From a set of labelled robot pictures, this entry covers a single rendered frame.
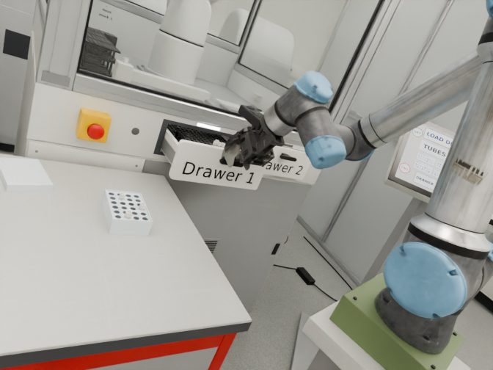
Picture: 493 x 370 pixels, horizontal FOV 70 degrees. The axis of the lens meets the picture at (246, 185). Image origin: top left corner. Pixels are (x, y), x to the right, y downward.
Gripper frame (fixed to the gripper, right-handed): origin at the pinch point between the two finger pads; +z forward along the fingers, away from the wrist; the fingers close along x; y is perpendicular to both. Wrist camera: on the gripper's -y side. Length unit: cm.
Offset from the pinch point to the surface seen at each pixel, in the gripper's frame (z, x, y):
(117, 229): 1.8, -30.3, 21.8
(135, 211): 2.4, -26.2, 17.1
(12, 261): -2, -48, 29
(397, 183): -8, 68, 3
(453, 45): -23, 168, -98
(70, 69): 3.1, -40.3, -19.0
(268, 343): 78, 62, 48
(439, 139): -21, 86, -12
